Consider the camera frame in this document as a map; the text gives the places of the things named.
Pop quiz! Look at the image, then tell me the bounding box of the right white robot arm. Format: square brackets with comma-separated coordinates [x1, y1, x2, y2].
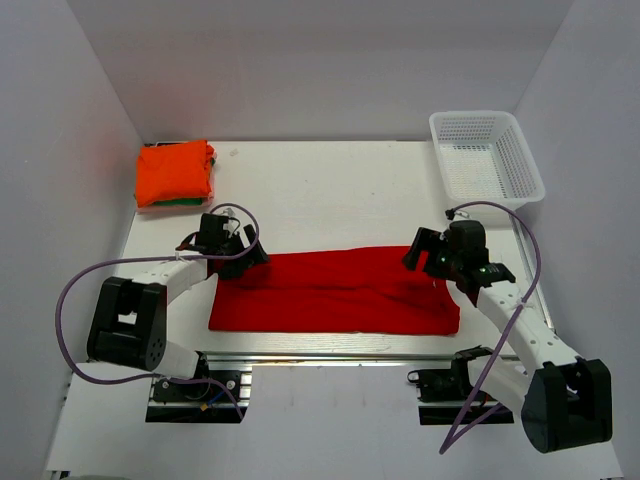
[402, 220, 613, 453]

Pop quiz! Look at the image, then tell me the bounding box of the aluminium table edge rail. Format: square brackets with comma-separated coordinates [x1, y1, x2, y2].
[199, 350, 521, 365]

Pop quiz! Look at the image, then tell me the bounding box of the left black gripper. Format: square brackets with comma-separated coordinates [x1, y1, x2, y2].
[218, 225, 270, 282]

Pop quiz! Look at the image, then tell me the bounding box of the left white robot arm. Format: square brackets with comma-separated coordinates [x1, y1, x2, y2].
[87, 210, 269, 399]

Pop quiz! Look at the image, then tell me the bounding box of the pink folded t shirt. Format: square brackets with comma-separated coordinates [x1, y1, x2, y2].
[136, 195, 214, 215]

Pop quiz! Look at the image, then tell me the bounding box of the orange folded t shirt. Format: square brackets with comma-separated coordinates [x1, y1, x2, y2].
[134, 140, 216, 208]

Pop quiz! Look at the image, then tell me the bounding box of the red t shirt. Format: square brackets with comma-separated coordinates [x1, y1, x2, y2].
[208, 246, 460, 336]

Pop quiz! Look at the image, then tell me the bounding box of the white plastic mesh basket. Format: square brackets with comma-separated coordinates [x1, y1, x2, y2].
[429, 110, 546, 210]

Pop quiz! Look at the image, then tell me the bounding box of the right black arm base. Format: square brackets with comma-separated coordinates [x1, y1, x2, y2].
[407, 346, 514, 426]

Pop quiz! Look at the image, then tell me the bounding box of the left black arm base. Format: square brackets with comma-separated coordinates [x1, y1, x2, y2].
[145, 353, 251, 424]

